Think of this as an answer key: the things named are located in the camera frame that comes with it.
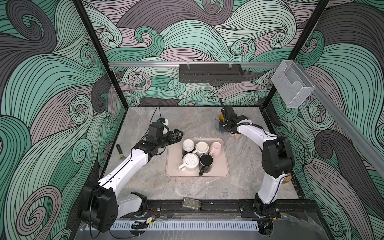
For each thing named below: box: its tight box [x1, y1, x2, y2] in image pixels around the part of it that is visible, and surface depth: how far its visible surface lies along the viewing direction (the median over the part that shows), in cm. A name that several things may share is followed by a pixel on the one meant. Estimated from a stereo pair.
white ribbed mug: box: [178, 152, 199, 172], surface depth 83 cm
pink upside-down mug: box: [209, 141, 222, 158], surface depth 88 cm
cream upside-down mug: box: [193, 141, 209, 157], surface depth 90 cm
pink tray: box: [165, 137, 230, 178], surface depth 88 cm
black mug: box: [198, 153, 214, 177], surface depth 83 cm
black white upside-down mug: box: [182, 139, 195, 155], surface depth 89 cm
